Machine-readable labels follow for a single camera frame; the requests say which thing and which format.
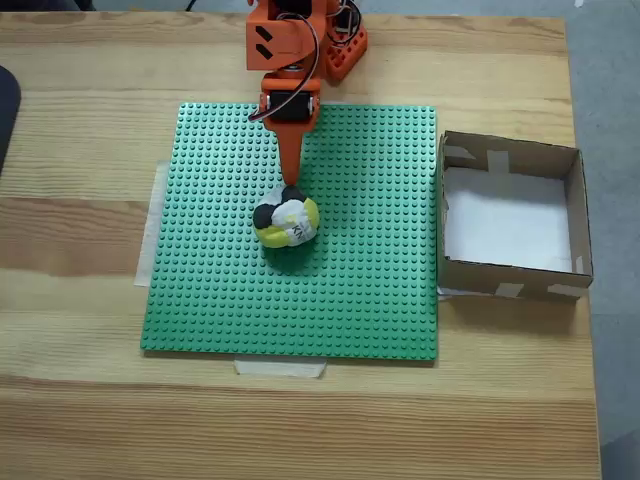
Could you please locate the gripper motor cable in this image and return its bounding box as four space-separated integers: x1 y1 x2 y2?
248 14 322 124

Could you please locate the green studded baseplate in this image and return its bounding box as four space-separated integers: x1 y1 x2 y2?
138 102 441 362

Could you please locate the masking tape strip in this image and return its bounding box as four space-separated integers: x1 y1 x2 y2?
134 160 171 289
233 357 329 380

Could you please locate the black rounded object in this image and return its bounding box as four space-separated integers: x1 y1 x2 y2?
0 64 24 176

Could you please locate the brown cardboard box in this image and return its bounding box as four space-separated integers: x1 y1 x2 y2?
437 130 595 304

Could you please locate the white paper box liner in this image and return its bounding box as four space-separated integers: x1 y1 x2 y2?
443 167 574 274

